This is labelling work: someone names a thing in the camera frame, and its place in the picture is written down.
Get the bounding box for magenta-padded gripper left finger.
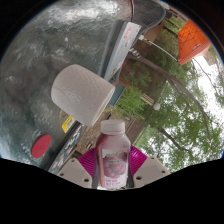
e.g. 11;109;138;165
57;147;100;189

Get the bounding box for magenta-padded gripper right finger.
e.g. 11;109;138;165
127;145;172;189

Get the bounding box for pink juice bottle white cap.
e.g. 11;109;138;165
95;119;132;190

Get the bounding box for flat round red coaster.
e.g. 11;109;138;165
30;134;53;160

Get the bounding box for yellow card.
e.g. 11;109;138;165
61;115;76;134

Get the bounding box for green plant in blue pot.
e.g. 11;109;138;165
109;83;148;120

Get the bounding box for white cup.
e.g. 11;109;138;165
50;64;116;127

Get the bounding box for leaning thin-trunk tree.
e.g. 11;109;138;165
128;53;224;161

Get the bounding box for blue yellow striped cone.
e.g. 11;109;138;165
128;47;141;58

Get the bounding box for silver laptop with stickers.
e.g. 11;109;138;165
99;20;142;83

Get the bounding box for orange canopy tent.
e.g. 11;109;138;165
176;19;213;67

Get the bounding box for grey wicker chair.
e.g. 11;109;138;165
131;0;167;36

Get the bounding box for wooden lamp post white globe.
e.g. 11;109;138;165
139;93;162;112

